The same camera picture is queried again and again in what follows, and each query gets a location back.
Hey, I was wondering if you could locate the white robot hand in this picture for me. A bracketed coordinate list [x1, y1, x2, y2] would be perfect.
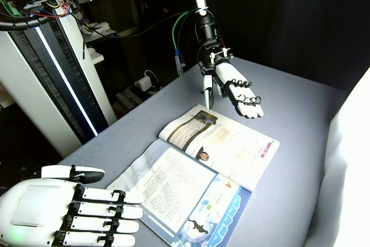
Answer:
[200, 61, 265, 120]
[0, 165, 145, 247]

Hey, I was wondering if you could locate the grey table cloth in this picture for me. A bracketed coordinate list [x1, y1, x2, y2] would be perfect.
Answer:
[57, 56, 348, 247]

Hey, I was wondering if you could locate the white power adapter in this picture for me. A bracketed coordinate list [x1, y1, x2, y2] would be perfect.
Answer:
[138, 69, 158, 92]

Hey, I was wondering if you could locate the black backdrop curtain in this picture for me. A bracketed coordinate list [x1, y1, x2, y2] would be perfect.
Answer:
[201, 0, 370, 92]

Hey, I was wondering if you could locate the dark power strip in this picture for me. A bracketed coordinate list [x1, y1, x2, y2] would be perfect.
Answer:
[115, 89, 146, 108]

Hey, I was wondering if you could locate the open illustrated textbook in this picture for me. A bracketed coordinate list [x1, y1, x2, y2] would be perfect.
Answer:
[106, 104, 280, 247]

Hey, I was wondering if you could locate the white robot body column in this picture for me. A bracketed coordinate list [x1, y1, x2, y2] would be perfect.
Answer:
[0, 12, 118, 158]

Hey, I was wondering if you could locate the dark storage shelf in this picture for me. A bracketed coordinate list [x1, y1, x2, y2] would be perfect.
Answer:
[82, 0, 158, 67]

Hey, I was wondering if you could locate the white cloth panel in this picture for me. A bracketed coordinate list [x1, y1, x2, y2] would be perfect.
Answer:
[305, 67, 370, 247]

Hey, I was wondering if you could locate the grey cable plug, blue end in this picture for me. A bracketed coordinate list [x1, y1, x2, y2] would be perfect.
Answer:
[174, 49, 186, 77]

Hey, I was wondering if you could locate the green cable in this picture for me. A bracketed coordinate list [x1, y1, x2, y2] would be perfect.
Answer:
[172, 10, 198, 54]

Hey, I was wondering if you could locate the thin black cable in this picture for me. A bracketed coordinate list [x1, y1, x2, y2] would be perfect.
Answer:
[83, 11, 192, 38]

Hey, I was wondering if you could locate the black corrugated cable conduit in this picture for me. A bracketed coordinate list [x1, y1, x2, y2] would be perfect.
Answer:
[0, 0, 82, 32]

